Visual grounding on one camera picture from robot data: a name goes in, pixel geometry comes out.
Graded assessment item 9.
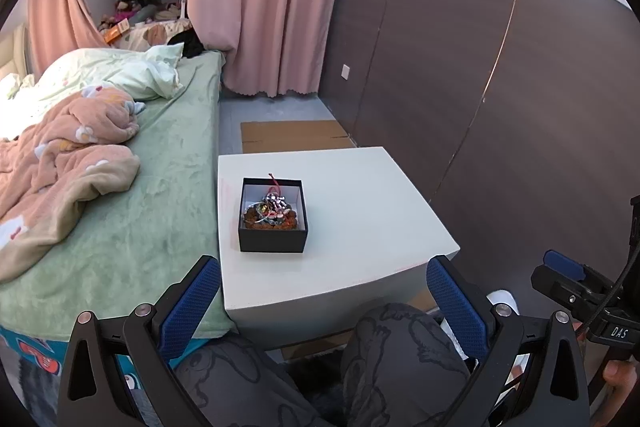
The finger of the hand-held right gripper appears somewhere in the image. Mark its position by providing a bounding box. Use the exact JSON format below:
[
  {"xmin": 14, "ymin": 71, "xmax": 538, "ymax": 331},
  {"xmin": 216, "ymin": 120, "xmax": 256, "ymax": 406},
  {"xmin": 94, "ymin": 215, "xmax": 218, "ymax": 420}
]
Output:
[{"xmin": 531, "ymin": 249, "xmax": 611, "ymax": 333}]

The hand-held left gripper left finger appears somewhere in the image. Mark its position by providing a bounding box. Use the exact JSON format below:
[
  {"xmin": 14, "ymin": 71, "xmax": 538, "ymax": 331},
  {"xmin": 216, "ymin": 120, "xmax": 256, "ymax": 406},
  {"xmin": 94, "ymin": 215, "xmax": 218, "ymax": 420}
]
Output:
[{"xmin": 57, "ymin": 255, "xmax": 222, "ymax": 427}]

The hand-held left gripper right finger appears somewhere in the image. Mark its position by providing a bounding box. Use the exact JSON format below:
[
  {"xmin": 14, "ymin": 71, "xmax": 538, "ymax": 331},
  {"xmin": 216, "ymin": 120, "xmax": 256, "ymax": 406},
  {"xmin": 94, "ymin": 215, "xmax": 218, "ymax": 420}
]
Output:
[{"xmin": 426, "ymin": 255, "xmax": 592, "ymax": 427}]

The black jewelry box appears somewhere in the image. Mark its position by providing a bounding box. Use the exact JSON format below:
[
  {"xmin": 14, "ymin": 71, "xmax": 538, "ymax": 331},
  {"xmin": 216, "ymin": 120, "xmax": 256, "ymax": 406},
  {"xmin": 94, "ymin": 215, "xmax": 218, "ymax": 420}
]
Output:
[{"xmin": 238, "ymin": 177, "xmax": 309, "ymax": 254}]

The pile of silver jewelry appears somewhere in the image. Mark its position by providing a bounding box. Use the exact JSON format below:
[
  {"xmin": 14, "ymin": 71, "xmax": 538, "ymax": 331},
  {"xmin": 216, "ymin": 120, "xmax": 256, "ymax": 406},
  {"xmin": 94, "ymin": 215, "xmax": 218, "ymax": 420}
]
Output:
[{"xmin": 243, "ymin": 188, "xmax": 300, "ymax": 229}]

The person's right hand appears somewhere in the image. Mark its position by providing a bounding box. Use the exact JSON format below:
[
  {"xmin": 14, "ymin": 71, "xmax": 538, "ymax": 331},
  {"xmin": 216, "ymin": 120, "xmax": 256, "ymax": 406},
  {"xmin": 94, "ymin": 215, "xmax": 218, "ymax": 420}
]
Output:
[{"xmin": 601, "ymin": 358, "xmax": 640, "ymax": 392}]

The person's left leg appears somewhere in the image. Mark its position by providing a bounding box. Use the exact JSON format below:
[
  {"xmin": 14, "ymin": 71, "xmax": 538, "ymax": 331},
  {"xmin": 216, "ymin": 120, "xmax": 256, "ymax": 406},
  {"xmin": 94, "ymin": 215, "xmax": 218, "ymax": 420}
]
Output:
[{"xmin": 171, "ymin": 333, "xmax": 333, "ymax": 427}]

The bed with green cover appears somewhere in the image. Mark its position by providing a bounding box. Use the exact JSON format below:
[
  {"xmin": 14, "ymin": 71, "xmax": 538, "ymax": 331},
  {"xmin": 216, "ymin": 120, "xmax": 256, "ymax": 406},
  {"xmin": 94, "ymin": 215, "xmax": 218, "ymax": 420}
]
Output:
[{"xmin": 0, "ymin": 51, "xmax": 239, "ymax": 344}]

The white low table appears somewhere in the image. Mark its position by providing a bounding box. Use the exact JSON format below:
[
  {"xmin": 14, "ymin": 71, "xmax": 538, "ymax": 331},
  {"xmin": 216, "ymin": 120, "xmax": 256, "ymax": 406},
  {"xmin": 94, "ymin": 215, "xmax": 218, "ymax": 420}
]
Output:
[{"xmin": 216, "ymin": 146, "xmax": 461, "ymax": 339}]

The dark fuzzy rug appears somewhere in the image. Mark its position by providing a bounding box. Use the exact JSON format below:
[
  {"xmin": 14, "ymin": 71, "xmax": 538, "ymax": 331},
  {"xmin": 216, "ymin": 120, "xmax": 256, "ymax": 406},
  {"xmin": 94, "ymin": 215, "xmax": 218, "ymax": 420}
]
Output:
[{"xmin": 284, "ymin": 348, "xmax": 362, "ymax": 427}]

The blue printed bed sheet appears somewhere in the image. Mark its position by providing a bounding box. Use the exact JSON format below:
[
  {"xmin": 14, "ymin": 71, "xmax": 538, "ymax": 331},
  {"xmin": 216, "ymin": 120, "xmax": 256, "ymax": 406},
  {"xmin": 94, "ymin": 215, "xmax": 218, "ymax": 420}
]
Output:
[{"xmin": 0, "ymin": 323, "xmax": 213, "ymax": 390}]

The pink floral blanket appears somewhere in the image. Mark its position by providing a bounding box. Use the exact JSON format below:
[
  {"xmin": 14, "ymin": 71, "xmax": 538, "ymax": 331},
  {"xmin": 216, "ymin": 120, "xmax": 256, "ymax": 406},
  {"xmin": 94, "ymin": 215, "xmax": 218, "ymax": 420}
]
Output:
[{"xmin": 0, "ymin": 86, "xmax": 147, "ymax": 284}]

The flat cardboard sheet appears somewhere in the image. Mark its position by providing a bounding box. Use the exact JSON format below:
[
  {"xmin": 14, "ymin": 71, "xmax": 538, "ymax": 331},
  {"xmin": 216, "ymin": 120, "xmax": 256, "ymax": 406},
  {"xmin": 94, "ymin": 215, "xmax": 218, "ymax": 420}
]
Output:
[{"xmin": 240, "ymin": 120, "xmax": 357, "ymax": 154}]

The light green quilt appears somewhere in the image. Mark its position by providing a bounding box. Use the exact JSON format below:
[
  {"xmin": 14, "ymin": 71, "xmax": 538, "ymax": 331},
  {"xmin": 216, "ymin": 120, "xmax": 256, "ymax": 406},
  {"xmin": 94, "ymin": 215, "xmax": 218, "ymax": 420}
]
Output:
[{"xmin": 0, "ymin": 44, "xmax": 186, "ymax": 142}]

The black cloth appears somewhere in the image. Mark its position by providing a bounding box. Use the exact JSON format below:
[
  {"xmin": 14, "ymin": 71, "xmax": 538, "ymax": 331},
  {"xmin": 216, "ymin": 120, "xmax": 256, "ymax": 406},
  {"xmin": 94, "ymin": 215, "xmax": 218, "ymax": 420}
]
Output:
[{"xmin": 167, "ymin": 29, "xmax": 209, "ymax": 58}]

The white pillow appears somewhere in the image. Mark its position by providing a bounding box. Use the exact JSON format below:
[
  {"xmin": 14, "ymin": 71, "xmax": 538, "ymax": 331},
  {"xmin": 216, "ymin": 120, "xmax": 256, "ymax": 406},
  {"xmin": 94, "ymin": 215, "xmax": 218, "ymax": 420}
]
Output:
[{"xmin": 0, "ymin": 73, "xmax": 37, "ymax": 101}]

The orange packet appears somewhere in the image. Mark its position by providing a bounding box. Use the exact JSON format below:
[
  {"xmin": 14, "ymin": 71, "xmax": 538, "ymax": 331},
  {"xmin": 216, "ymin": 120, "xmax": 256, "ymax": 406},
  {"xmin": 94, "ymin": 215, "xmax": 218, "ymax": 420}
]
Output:
[{"xmin": 103, "ymin": 20, "xmax": 132, "ymax": 46}]

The pile of stuffed toys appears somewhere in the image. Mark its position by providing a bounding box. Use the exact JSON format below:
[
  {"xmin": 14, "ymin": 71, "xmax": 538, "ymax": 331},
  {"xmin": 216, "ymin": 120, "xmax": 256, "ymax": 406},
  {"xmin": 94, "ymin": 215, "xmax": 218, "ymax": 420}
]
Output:
[{"xmin": 96, "ymin": 0, "xmax": 192, "ymax": 46}]

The cream bed headboard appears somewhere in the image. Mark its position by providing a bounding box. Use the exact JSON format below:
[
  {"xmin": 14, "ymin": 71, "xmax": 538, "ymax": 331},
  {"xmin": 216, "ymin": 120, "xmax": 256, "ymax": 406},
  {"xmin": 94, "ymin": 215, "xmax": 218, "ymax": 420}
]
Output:
[{"xmin": 0, "ymin": 24, "xmax": 28, "ymax": 80}]

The narrow pink curtain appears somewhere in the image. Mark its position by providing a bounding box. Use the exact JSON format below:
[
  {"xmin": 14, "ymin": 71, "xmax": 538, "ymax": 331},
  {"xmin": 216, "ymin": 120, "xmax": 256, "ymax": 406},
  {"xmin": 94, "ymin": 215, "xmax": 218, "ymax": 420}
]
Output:
[{"xmin": 27, "ymin": 0, "xmax": 110, "ymax": 78}]

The black cable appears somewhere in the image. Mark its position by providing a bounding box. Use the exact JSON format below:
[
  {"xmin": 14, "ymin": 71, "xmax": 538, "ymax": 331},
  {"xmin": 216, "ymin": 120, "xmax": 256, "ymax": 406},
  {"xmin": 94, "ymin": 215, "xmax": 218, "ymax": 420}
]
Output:
[{"xmin": 586, "ymin": 237, "xmax": 640, "ymax": 330}]

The orange beaded bracelet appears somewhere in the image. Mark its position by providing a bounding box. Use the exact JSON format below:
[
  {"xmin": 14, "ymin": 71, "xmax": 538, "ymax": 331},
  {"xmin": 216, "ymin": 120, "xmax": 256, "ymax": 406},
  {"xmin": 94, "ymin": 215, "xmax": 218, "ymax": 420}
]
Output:
[{"xmin": 243, "ymin": 207, "xmax": 300, "ymax": 230}]

